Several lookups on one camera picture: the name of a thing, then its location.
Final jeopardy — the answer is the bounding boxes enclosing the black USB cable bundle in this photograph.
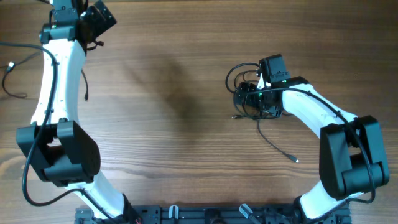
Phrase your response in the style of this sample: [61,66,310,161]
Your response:
[231,68,300,164]

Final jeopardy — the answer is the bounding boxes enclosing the black separated USB cable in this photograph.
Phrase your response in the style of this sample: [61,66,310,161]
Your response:
[1,51,90,102]

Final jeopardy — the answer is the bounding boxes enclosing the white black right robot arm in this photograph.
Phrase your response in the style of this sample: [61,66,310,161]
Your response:
[225,55,390,223]

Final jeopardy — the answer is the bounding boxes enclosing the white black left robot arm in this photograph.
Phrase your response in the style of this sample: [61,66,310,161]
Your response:
[16,1,141,223]

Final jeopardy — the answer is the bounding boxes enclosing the black right camera cable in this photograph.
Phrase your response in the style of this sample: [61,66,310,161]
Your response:
[224,62,377,218]

